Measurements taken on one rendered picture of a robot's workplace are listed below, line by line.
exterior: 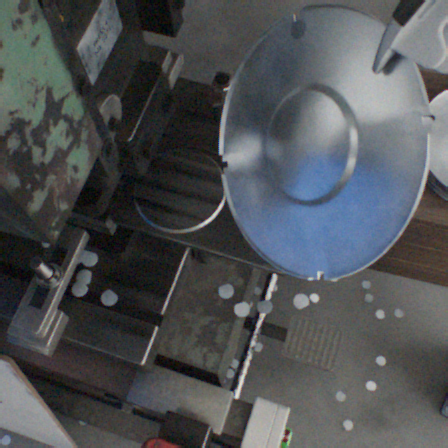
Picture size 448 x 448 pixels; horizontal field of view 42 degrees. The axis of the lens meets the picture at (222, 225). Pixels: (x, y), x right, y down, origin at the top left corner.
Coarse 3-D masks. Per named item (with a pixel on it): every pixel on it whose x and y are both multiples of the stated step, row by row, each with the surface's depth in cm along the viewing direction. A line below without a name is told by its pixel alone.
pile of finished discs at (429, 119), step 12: (444, 96) 127; (432, 108) 126; (444, 108) 126; (432, 120) 126; (444, 120) 125; (432, 132) 124; (444, 132) 124; (432, 144) 123; (444, 144) 123; (432, 156) 122; (444, 156) 122; (432, 168) 121; (444, 168) 121; (432, 180) 122; (444, 180) 120; (444, 192) 121
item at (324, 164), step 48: (288, 48) 64; (336, 48) 60; (240, 96) 71; (288, 96) 64; (336, 96) 60; (384, 96) 56; (240, 144) 72; (288, 144) 65; (336, 144) 60; (384, 144) 56; (240, 192) 72; (288, 192) 65; (336, 192) 61; (384, 192) 56; (288, 240) 67; (336, 240) 61; (384, 240) 57
